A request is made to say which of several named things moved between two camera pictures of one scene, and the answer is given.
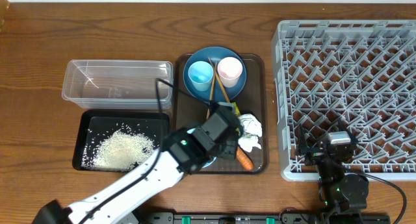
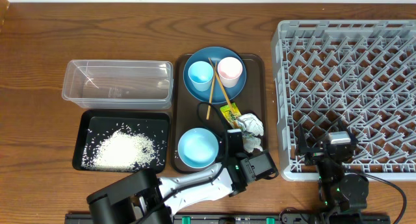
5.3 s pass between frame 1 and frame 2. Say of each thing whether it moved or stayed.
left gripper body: moved
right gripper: stayed
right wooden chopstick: stayed
